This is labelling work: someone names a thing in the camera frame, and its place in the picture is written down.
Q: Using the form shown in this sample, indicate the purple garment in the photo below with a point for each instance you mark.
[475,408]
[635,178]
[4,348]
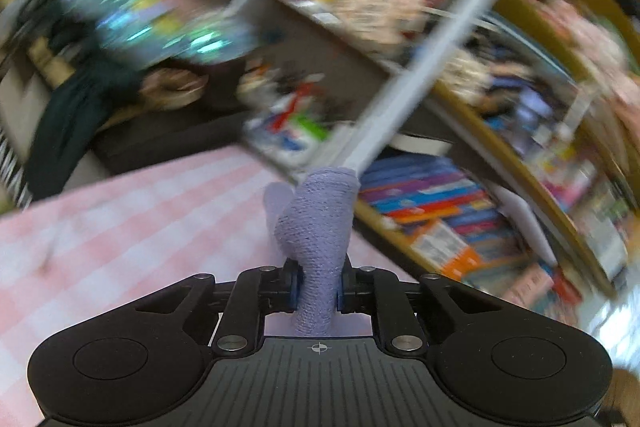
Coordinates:
[315,227]

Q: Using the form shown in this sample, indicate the pink checkered cartoon desk mat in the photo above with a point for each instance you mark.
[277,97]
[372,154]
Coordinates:
[125,232]

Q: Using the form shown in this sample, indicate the row of leaning colourful books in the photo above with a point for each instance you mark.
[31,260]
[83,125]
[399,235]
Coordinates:
[425,192]

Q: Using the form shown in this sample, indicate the white lamp bar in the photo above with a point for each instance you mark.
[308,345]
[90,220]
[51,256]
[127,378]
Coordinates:
[525,222]

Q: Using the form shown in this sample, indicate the white wooden bookshelf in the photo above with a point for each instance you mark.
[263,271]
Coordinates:
[425,72]

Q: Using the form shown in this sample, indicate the orange white box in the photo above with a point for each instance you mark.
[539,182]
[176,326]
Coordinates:
[435,242]
[462,264]

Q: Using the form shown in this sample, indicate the dark cloth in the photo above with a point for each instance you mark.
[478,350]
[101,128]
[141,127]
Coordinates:
[75,117]

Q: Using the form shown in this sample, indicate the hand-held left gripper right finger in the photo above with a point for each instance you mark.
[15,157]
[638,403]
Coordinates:
[350,297]

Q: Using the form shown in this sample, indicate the iridescent plastic bag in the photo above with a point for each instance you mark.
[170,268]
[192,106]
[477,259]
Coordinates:
[150,12]

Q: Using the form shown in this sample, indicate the black bag with watch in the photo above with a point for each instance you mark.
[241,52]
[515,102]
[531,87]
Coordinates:
[200,137]

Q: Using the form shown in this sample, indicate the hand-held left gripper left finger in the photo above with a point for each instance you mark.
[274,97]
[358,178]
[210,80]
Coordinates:
[296,292]

